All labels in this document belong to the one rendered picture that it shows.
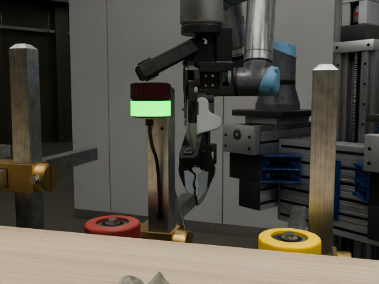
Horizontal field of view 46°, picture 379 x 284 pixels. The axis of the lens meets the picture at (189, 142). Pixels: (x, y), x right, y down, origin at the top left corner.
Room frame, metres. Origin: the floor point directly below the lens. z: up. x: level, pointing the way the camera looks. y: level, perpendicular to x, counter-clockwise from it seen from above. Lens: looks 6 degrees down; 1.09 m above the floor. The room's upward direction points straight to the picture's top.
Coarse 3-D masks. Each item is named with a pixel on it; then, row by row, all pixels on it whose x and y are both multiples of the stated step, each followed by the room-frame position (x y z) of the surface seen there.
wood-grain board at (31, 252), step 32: (0, 256) 0.51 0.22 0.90; (32, 256) 0.51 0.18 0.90; (64, 256) 0.51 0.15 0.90; (96, 256) 0.51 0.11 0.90; (128, 256) 0.51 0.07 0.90; (160, 256) 0.51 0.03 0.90; (192, 256) 0.51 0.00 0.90; (224, 256) 0.51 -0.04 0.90; (256, 256) 0.51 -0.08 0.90; (288, 256) 0.51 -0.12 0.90; (320, 256) 0.51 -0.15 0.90
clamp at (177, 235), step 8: (144, 224) 0.74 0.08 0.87; (144, 232) 0.70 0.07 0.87; (152, 232) 0.70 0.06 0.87; (160, 232) 0.70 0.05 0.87; (168, 232) 0.70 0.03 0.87; (176, 232) 0.70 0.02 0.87; (184, 232) 0.70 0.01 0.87; (160, 240) 0.69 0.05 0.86; (168, 240) 0.69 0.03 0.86; (176, 240) 0.69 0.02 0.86; (184, 240) 0.69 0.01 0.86
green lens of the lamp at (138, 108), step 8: (136, 104) 0.65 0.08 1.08; (144, 104) 0.64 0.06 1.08; (152, 104) 0.64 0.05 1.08; (160, 104) 0.65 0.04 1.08; (168, 104) 0.66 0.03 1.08; (136, 112) 0.65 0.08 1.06; (144, 112) 0.64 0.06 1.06; (152, 112) 0.64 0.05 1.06; (160, 112) 0.65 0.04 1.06; (168, 112) 0.66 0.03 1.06
